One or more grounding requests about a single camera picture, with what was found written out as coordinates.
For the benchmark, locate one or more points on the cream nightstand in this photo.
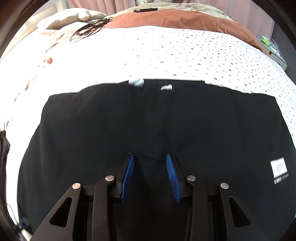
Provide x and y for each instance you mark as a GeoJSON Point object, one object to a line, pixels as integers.
{"type": "Point", "coordinates": [276, 54]}

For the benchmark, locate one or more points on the green small item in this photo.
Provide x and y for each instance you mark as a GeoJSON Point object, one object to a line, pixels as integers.
{"type": "Point", "coordinates": [264, 41]}

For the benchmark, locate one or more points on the brown blanket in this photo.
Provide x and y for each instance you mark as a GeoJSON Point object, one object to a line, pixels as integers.
{"type": "Point", "coordinates": [185, 20]}

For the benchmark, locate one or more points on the pink curtain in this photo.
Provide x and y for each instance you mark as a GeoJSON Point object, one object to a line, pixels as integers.
{"type": "Point", "coordinates": [92, 3]}

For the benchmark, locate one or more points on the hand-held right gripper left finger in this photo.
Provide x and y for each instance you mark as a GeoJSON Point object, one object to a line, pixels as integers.
{"type": "Point", "coordinates": [128, 176]}

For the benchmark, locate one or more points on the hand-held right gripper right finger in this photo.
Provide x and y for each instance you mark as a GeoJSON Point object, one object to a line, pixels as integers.
{"type": "Point", "coordinates": [172, 176]}

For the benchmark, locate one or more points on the small black device on bed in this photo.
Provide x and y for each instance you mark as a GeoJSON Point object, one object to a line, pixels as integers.
{"type": "Point", "coordinates": [145, 10]}

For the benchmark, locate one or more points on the black button shirt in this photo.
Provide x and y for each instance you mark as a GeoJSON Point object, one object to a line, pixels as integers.
{"type": "Point", "coordinates": [148, 120]}

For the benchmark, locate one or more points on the cream pillow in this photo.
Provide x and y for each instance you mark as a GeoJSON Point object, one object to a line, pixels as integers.
{"type": "Point", "coordinates": [67, 17]}

